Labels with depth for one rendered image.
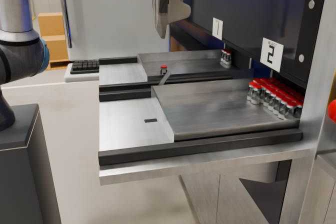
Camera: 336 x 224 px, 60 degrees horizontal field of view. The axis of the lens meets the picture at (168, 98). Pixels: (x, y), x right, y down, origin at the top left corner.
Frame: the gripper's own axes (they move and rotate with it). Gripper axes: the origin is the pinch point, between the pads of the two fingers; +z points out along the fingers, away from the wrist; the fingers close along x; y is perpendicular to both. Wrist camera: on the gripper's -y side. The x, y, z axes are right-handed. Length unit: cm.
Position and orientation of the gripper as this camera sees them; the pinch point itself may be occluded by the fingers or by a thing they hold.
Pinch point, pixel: (158, 31)
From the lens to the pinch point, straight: 53.8
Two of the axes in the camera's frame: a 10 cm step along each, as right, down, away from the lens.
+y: 9.8, -0.8, 1.9
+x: -2.1, -3.9, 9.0
